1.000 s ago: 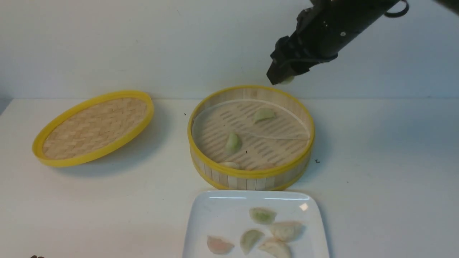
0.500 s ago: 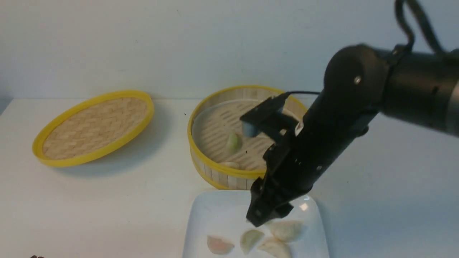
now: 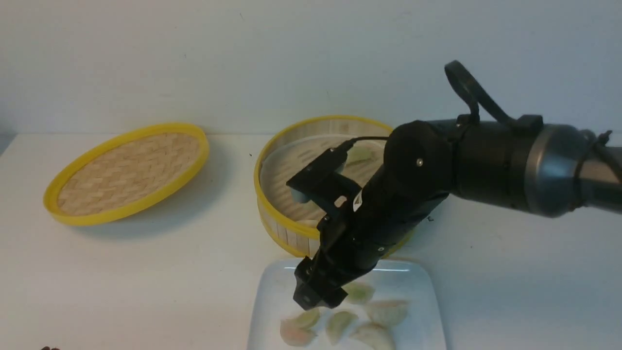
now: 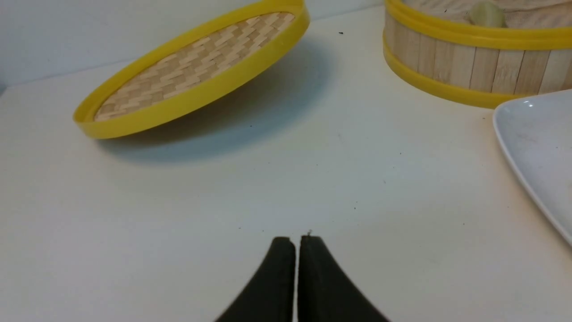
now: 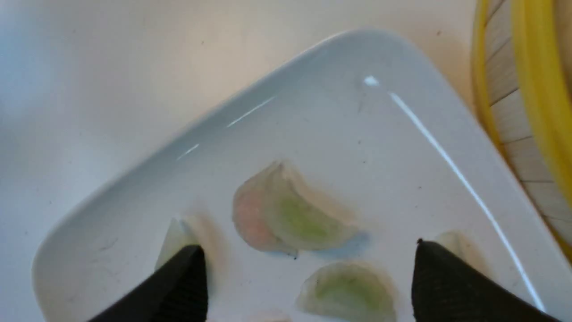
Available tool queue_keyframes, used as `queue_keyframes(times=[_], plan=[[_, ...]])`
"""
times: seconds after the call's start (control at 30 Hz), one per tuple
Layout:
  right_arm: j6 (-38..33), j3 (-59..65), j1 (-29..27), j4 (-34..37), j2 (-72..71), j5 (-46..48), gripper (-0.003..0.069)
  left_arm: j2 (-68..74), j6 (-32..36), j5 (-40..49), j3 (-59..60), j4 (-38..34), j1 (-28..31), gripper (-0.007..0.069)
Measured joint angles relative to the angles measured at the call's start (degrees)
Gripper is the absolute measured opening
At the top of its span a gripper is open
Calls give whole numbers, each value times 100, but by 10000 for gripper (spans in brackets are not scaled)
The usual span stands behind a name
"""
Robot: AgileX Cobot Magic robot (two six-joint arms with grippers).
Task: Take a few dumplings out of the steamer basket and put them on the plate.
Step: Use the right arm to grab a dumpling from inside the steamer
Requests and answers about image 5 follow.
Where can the white dumpling on plate bottom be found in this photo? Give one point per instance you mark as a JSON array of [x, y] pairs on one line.
[[183, 241]]

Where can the white square plate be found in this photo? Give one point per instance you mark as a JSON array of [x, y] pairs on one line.
[[377, 135]]

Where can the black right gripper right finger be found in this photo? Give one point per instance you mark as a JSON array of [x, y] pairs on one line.
[[446, 289]]

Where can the green dumpling on plate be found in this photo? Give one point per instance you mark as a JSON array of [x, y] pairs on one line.
[[346, 291], [296, 218]]

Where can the white dumpling on plate right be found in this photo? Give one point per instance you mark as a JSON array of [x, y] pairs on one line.
[[456, 246]]

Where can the green dumpling on plate middle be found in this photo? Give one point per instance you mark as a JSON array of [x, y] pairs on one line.
[[296, 218]]

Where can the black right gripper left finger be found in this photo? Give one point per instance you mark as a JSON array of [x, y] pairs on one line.
[[176, 292]]

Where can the pink dumpling on plate left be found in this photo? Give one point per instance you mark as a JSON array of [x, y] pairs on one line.
[[247, 216]]

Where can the green dumpling on plate top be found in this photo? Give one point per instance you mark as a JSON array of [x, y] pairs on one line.
[[346, 291]]

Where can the yellow-rimmed bamboo steamer basket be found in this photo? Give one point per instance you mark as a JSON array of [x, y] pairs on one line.
[[521, 75]]

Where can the white dumpling on plate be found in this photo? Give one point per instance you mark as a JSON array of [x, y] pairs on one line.
[[183, 241], [456, 246]]

